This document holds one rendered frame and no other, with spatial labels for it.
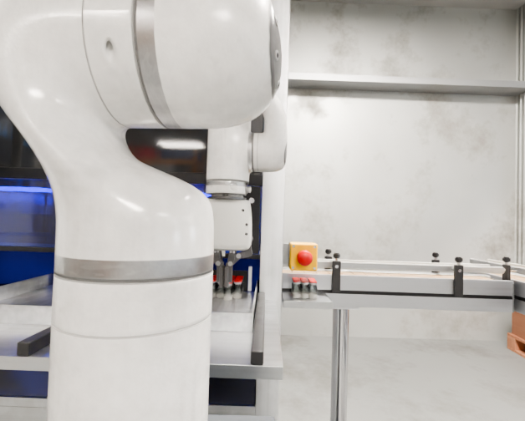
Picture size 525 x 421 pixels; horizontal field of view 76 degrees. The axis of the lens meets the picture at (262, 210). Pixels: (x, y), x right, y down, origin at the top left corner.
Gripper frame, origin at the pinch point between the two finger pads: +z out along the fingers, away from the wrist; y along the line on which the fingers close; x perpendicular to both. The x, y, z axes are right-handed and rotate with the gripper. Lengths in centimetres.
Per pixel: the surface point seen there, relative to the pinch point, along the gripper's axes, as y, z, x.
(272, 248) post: -9.6, -3.8, -22.7
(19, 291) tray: 54, 9, -18
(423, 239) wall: -160, 3, -260
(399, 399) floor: -94, 98, -146
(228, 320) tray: -1.4, 7.6, 3.3
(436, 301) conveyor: -59, 11, -33
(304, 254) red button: -17.8, -2.9, -19.1
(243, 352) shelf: -5.0, 9.7, 12.9
